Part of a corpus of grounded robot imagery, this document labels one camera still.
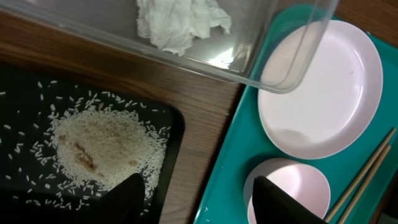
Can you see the black plastic tray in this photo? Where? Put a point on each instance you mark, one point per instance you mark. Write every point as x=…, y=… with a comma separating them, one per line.
x=34, y=188

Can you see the large pink plate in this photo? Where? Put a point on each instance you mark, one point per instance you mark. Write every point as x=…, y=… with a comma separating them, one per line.
x=335, y=102

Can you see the small pink bowl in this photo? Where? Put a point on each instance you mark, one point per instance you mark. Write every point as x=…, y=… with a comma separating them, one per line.
x=304, y=183

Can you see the white rice pile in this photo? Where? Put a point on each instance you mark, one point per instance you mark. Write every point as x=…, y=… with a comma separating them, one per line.
x=106, y=147

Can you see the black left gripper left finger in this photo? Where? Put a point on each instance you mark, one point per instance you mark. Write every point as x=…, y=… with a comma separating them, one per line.
x=122, y=205

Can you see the clear plastic bin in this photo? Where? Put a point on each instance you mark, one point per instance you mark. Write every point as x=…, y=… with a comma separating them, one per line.
x=270, y=44

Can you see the wooden chopstick left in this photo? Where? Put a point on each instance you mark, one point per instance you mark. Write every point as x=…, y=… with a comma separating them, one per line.
x=357, y=181

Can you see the white napkin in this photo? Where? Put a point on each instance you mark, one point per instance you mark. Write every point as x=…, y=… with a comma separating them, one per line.
x=171, y=25

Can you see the teal serving tray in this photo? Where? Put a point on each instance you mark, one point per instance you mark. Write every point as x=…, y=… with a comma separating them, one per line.
x=246, y=145

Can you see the wooden chopstick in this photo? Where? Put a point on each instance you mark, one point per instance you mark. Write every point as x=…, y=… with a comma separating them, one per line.
x=357, y=181
x=364, y=184

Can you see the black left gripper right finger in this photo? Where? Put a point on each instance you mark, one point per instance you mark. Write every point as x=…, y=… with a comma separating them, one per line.
x=274, y=206

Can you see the wooden chopstick right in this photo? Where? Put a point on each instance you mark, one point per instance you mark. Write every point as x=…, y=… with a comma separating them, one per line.
x=364, y=184

